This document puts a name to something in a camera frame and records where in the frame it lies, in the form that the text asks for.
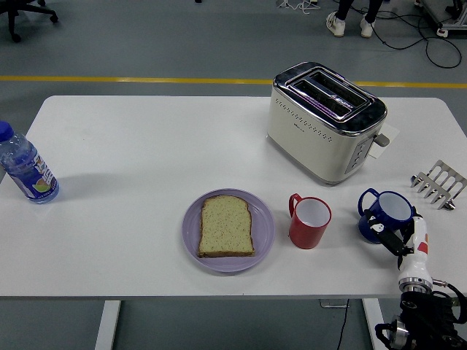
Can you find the blue cup with handle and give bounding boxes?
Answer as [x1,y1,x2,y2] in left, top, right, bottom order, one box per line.
[357,187,416,244]

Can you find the white paper card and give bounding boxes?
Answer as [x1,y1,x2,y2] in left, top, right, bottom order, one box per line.
[368,122,401,160]

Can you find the grey under-table bracket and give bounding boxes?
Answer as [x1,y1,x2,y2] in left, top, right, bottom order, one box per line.
[320,298,350,309]

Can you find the metal equipment cart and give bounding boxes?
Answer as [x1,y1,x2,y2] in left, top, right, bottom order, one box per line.
[414,0,467,38]

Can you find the cream and chrome toaster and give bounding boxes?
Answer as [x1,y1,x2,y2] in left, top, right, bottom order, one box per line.
[265,61,391,187]

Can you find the black office chair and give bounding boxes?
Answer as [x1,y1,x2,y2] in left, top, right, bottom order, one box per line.
[0,0,59,44]

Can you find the red cup with handle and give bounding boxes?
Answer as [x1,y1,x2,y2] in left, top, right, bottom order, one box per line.
[288,192,333,250]

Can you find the slice of toast bread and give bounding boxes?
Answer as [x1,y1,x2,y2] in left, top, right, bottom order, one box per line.
[197,195,256,259]

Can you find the white table leg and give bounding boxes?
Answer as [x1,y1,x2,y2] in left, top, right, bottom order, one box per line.
[362,298,391,350]
[94,300,122,350]

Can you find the silver metal toast rack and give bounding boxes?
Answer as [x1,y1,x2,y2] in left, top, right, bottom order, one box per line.
[410,159,467,211]

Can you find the purple round plate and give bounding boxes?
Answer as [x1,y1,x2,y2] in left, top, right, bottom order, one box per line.
[182,187,276,273]

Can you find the thin black hanging cable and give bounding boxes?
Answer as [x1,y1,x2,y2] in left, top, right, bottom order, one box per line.
[335,298,350,350]

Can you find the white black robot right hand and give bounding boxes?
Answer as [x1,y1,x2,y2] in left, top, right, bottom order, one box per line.
[363,206,434,282]

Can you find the black floor cable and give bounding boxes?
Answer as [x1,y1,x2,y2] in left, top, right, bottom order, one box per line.
[371,9,463,69]

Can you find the clear water bottle blue cap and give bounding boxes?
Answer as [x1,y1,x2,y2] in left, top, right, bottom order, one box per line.
[0,120,61,204]

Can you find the person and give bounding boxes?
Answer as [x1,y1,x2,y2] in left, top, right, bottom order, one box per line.
[325,0,385,39]

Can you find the white floor cables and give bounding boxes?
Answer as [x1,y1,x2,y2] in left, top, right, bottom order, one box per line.
[276,0,320,15]

